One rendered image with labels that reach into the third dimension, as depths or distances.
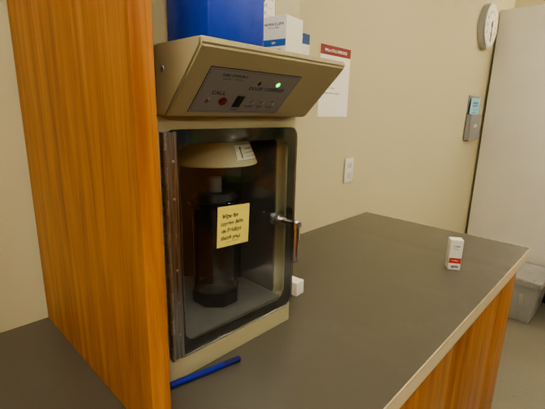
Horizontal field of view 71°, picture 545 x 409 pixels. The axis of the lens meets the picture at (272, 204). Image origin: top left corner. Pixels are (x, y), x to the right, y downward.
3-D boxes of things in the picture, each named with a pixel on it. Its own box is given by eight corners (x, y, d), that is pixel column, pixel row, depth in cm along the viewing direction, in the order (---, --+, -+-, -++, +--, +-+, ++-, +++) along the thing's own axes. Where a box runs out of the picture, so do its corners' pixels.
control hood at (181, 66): (155, 115, 56) (151, 43, 54) (296, 116, 79) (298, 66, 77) (200, 118, 49) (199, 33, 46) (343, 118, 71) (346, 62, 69)
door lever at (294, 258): (283, 254, 82) (275, 257, 81) (284, 212, 80) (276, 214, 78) (302, 261, 79) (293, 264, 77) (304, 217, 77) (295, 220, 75)
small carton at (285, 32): (261, 56, 64) (261, 17, 63) (278, 59, 68) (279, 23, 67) (285, 53, 62) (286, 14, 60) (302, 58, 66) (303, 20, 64)
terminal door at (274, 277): (173, 359, 67) (162, 129, 57) (289, 302, 88) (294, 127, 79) (175, 362, 66) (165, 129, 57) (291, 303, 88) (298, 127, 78)
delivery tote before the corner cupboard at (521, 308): (444, 298, 303) (450, 260, 296) (464, 282, 332) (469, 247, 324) (533, 329, 261) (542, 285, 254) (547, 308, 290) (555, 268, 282)
